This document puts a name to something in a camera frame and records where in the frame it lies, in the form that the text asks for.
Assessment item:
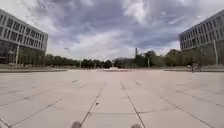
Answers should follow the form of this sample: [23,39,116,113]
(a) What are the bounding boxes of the pale pole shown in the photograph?
[213,39,220,68]
[15,41,20,68]

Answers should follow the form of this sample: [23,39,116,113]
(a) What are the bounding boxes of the tall dark pole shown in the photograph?
[134,47,139,69]

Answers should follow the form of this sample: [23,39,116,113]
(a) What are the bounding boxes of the pale paved plaza ground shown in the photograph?
[0,68,224,128]

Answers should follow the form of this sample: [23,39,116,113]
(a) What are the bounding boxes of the person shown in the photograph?
[190,63,196,73]

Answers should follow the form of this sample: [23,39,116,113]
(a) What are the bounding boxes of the low raised bed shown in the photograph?
[164,67,224,73]
[0,67,69,74]

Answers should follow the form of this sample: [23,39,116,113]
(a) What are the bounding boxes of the row of trees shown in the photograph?
[13,48,224,69]

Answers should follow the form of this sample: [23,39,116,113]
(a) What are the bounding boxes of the grey building with glass base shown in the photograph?
[0,8,49,65]

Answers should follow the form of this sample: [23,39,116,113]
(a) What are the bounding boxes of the grey building with window rows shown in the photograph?
[178,8,224,66]

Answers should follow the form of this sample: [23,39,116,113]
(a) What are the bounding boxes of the robot's own part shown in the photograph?
[130,123,142,128]
[70,121,83,128]

